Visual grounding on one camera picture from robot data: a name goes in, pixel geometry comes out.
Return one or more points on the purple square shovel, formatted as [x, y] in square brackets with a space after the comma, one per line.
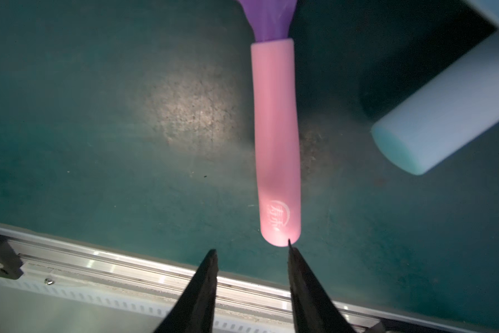
[276, 130]

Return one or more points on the blue shovel near white box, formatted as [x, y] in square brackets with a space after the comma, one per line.
[449, 111]

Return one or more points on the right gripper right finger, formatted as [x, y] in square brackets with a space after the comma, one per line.
[313, 310]

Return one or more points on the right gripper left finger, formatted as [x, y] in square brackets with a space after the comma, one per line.
[195, 308]

